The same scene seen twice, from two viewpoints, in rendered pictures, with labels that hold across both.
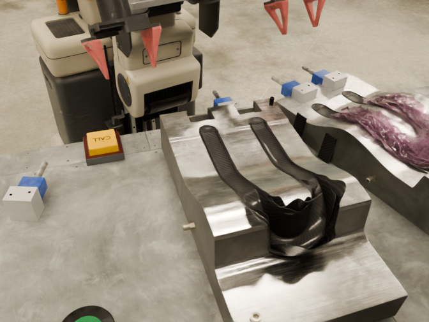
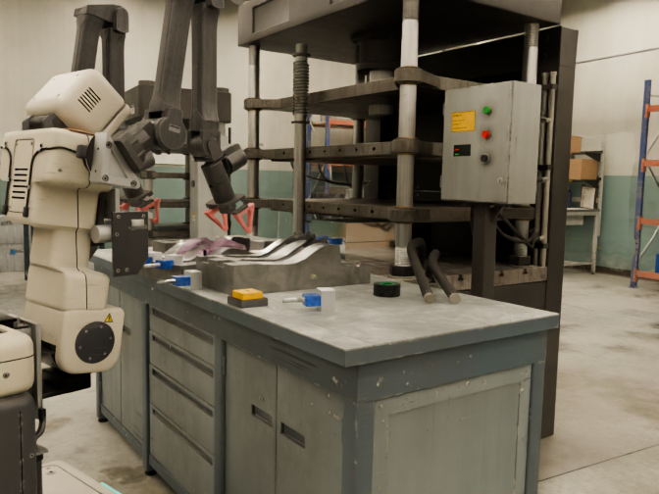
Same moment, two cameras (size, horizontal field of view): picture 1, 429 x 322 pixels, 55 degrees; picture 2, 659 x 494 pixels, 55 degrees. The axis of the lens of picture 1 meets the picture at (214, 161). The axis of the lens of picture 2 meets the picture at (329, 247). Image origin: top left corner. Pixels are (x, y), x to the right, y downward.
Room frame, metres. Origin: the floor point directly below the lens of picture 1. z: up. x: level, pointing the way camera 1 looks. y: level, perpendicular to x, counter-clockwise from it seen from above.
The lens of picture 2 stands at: (0.93, 1.90, 1.13)
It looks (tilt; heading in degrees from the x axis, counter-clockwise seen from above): 6 degrees down; 254
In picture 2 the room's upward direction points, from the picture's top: 1 degrees clockwise
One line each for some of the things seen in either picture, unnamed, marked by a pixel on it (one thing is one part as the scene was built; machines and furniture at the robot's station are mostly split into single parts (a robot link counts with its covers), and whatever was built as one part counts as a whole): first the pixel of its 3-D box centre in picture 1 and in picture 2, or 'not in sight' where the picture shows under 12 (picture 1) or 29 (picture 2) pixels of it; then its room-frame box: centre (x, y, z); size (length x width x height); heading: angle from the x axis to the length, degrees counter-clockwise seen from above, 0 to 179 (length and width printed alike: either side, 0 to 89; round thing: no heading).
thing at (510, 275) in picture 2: not in sight; (377, 260); (-0.11, -0.94, 0.76); 1.30 x 0.84 x 0.07; 110
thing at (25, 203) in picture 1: (33, 185); (307, 299); (0.55, 0.34, 0.83); 0.13 x 0.05 x 0.05; 0
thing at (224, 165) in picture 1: (265, 164); (278, 247); (0.54, -0.09, 0.92); 0.35 x 0.16 x 0.09; 20
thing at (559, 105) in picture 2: not in sight; (446, 228); (-0.54, -1.10, 0.90); 1.31 x 0.16 x 1.80; 110
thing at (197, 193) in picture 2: not in sight; (175, 188); (0.70, -5.01, 1.03); 1.54 x 0.94 x 2.06; 104
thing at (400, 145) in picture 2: not in sight; (382, 168); (-0.12, -0.93, 1.20); 1.29 x 0.83 x 0.19; 110
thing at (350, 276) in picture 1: (260, 191); (284, 263); (0.52, -0.09, 0.87); 0.50 x 0.26 x 0.14; 20
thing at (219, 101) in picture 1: (222, 104); (177, 280); (0.86, -0.01, 0.83); 0.13 x 0.05 x 0.05; 22
